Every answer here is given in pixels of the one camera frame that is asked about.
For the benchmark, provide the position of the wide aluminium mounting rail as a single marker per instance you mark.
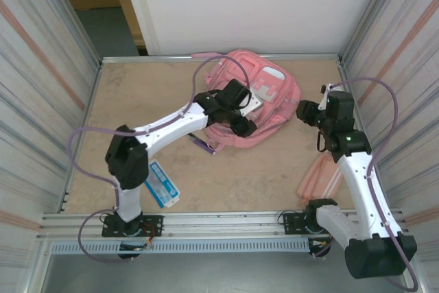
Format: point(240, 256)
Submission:
point(223, 224)

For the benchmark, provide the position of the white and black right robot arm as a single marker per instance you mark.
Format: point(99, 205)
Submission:
point(360, 183)

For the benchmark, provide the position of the pink striped pencil case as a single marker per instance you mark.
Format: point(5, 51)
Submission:
point(319, 179)

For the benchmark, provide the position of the purple marker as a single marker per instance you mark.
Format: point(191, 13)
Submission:
point(205, 145)

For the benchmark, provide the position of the aluminium frame post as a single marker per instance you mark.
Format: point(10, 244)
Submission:
point(367, 11)
point(77, 11)

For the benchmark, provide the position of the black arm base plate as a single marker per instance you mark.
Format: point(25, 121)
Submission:
point(154, 224)
point(291, 222)

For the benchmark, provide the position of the small green circuit board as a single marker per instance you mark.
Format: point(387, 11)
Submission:
point(133, 247)

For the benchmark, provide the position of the pink backpack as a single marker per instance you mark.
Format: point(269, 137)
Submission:
point(281, 101)

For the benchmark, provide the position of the blue and white supply pack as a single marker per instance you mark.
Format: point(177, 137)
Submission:
point(163, 185)

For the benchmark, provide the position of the white door frame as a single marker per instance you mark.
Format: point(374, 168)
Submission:
point(139, 5)

